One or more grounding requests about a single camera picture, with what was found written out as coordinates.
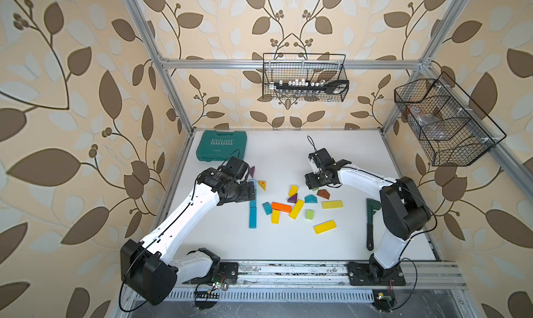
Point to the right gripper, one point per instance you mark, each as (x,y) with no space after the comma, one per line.
(310,181)

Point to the dark purple triangle block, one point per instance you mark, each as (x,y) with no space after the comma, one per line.
(293,199)

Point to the long yellow block diagonal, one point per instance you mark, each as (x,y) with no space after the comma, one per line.
(296,209)

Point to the clear plastic bag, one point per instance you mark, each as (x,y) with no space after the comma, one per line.
(429,126)

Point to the yellow small block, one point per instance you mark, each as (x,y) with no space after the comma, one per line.
(275,217)
(293,191)

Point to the aluminium rail front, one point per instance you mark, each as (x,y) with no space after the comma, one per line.
(420,275)

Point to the socket bit holder strip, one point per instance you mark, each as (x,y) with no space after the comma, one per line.
(302,87)

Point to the green plastic tool case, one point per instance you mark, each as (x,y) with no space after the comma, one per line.
(221,146)

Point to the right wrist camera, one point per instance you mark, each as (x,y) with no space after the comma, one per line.
(312,159)

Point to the orange rectangular block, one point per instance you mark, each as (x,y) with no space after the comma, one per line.
(281,207)

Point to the black wire basket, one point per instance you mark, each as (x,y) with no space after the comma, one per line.
(311,67)
(452,127)

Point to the teal house-shaped block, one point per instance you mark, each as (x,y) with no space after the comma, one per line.
(310,199)

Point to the brown house-shaped block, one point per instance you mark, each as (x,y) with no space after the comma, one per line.
(323,194)

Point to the black wire basket right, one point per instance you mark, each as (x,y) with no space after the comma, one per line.
(452,127)

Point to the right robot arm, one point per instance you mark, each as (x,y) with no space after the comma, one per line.
(405,213)

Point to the green handled tool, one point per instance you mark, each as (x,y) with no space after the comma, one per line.
(372,207)

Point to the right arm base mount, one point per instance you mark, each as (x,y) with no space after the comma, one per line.
(373,274)

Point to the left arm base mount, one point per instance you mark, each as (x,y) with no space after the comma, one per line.
(203,265)

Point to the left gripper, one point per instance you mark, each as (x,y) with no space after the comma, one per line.
(248,195)

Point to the yellow small block bottom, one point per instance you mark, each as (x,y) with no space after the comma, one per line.
(275,217)

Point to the yellow long block bottom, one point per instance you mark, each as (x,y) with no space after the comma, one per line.
(325,226)

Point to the light green cube centre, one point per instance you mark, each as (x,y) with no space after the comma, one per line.
(309,214)

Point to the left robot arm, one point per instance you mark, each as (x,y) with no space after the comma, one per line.
(151,267)

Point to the teal wedge block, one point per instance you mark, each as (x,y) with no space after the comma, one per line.
(267,207)

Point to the black wire basket back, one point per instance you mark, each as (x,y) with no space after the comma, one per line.
(311,67)

